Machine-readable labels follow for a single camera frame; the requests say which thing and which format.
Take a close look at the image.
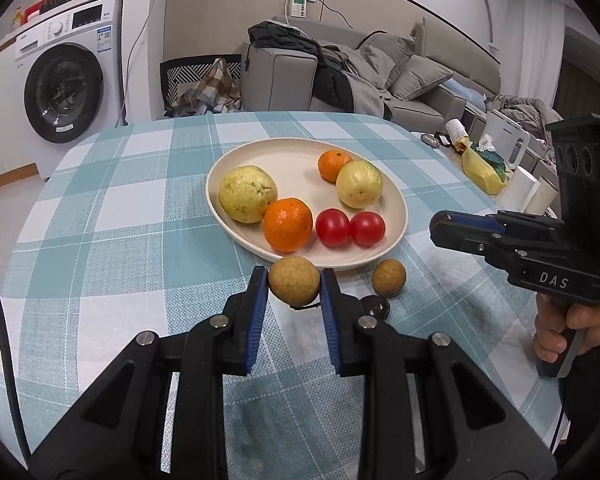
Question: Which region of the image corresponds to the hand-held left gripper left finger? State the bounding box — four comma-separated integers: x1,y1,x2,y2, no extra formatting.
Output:
27,266,270,480

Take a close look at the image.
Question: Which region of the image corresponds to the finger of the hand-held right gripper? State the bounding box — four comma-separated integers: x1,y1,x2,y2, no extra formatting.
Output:
429,210,526,266
450,211,561,236

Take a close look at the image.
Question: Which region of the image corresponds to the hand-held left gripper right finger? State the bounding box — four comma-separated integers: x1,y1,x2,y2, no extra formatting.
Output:
320,268,558,480

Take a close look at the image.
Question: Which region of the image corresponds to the brown longan with stem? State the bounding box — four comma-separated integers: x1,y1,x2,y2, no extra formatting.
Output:
268,255,323,311

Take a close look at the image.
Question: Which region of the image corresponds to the red tomato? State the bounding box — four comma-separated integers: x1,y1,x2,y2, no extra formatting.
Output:
349,211,386,247
315,208,351,248

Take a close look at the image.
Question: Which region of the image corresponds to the large orange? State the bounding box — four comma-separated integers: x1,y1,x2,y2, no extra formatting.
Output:
263,198,314,254

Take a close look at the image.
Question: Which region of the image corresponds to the smooth yellow-green guava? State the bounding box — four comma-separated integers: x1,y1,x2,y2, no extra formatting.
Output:
335,160,384,210

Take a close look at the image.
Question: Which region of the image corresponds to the cream oval plate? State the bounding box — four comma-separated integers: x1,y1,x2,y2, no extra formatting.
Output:
205,138,409,272

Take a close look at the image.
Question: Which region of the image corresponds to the person's right forearm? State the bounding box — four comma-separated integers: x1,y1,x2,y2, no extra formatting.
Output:
560,310,600,463

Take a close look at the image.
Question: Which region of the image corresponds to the person's right hand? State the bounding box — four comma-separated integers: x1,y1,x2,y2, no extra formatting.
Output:
534,292,600,365

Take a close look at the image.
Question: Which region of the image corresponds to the white paper roll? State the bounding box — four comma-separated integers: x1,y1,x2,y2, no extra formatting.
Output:
524,178,557,216
500,166,540,211

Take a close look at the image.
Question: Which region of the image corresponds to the dark round fruit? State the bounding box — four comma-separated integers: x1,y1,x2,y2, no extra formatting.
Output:
358,296,392,322

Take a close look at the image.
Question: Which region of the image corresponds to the yellow plastic bag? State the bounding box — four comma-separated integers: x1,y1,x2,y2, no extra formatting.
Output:
461,141,510,195

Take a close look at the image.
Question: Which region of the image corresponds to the white kettle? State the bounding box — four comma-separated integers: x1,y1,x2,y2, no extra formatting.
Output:
485,109,531,167

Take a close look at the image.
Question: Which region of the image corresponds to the grey clothes pile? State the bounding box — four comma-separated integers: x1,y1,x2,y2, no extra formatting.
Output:
490,95,563,136

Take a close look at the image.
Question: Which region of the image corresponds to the bumpy yellow-green guava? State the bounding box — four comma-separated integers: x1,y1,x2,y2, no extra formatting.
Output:
218,166,279,224

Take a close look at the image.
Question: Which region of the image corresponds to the light blue cloth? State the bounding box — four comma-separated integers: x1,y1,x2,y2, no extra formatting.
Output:
442,77,483,103

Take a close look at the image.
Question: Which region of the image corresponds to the small tangerine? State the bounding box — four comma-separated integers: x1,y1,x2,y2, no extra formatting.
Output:
318,150,354,183

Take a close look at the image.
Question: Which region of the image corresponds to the teal checkered tablecloth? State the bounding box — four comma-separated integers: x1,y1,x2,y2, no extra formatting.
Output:
0,110,571,480

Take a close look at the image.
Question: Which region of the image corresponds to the grey pillow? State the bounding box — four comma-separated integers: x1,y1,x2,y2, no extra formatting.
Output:
357,32,418,88
390,55,454,101

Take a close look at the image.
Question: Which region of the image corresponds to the grey garment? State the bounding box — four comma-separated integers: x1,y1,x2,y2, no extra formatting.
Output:
340,45,393,120

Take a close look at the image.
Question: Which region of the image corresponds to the white curtain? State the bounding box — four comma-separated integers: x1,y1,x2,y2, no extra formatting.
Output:
500,0,566,106

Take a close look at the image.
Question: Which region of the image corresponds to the black garment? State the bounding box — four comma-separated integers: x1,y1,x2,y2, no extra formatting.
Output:
312,45,356,111

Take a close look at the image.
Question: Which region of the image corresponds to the plaid cloth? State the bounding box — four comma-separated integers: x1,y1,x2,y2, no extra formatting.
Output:
172,58,243,117

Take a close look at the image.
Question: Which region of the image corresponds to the grey sofa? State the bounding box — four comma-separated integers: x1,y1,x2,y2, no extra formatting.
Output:
240,15,501,121

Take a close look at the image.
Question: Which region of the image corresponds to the black patterned chair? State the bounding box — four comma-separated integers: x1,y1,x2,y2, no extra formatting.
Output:
160,55,243,118

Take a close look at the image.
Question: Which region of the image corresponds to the dark grey jacket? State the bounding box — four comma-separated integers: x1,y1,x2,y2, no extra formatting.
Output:
247,21,321,53

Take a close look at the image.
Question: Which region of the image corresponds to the white washing machine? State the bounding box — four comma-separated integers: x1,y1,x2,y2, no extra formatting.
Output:
15,0,127,181

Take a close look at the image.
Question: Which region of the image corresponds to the white cabinet with countertop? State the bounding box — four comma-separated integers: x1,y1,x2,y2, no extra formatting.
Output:
0,35,46,186

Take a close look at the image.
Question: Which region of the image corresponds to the red box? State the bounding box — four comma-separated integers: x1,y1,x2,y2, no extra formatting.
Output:
24,0,51,22

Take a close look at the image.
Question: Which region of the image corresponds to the white cable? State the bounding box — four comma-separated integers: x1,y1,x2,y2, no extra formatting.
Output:
283,0,312,39

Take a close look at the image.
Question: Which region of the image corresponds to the thin washing machine cable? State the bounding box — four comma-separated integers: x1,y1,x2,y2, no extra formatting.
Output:
124,0,149,126

